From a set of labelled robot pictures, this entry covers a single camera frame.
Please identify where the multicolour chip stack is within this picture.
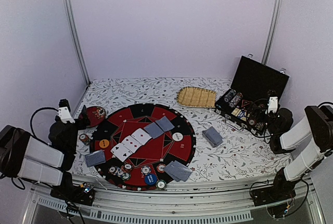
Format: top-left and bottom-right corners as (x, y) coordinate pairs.
(79, 134), (90, 146)

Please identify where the orange big blind button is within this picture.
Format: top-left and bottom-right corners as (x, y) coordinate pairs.
(99, 139), (110, 149)

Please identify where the dealt blue card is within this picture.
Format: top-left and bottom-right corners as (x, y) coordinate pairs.
(164, 164), (183, 182)
(84, 150), (106, 167)

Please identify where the face-up clubs card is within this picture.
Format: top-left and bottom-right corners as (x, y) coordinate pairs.
(111, 143), (133, 162)

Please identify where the face-up diamonds card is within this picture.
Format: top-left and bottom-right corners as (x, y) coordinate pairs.
(121, 136), (142, 153)
(131, 128), (152, 145)

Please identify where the round red black poker mat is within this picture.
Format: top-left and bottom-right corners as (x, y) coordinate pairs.
(89, 103), (196, 191)

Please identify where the blue white poker chip stack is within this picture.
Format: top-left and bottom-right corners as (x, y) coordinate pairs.
(116, 169), (131, 181)

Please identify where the face-down community card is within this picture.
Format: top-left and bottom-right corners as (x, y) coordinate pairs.
(144, 123), (164, 139)
(156, 116), (174, 132)

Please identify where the red white poker chip stack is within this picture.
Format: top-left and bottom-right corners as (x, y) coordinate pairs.
(157, 164), (166, 173)

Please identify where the blue small blind button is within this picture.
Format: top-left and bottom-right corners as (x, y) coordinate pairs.
(144, 174), (157, 185)

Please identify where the white dealer button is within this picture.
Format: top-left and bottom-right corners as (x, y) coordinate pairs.
(172, 132), (184, 142)

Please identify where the green poker chip stack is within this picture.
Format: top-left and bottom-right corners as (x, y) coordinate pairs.
(156, 180), (167, 190)

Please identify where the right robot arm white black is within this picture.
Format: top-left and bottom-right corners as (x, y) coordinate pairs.
(268, 102), (332, 202)

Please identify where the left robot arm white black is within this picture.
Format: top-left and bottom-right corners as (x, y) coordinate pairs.
(1, 106), (95, 206)

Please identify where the blue Texas Hold'em card box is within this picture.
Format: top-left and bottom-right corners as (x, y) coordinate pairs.
(232, 108), (250, 121)

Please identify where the red floral round dish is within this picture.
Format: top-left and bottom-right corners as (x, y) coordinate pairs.
(87, 106), (106, 127)

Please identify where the right multicolour chip row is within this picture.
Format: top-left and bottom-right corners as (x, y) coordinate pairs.
(248, 117), (265, 132)

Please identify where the black poker set case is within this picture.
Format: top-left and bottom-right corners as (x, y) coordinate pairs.
(215, 56), (289, 135)

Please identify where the red triangular all-in marker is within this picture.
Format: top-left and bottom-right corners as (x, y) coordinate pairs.
(241, 100), (251, 108)

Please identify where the middle long chip row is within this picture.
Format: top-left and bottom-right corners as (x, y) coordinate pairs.
(228, 93), (243, 108)

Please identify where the woven bamboo tray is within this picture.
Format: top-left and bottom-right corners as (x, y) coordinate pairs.
(176, 87), (216, 108)

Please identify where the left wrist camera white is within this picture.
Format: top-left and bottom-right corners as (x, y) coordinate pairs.
(55, 99), (75, 124)

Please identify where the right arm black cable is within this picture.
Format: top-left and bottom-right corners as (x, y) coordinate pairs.
(244, 98), (273, 141)

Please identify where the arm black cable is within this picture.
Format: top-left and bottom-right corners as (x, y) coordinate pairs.
(244, 98), (273, 141)
(30, 107), (59, 134)

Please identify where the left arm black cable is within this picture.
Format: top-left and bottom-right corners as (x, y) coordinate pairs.
(30, 107), (59, 134)

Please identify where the aluminium front rail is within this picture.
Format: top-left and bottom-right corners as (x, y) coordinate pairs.
(23, 175), (325, 223)

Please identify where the aluminium frame post left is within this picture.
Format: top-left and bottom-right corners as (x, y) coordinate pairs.
(63, 0), (91, 86)

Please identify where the aluminium frame post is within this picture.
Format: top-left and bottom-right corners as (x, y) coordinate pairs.
(261, 0), (283, 65)
(63, 0), (91, 86)

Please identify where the aluminium frame post right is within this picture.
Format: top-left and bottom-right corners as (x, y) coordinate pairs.
(261, 0), (283, 65)

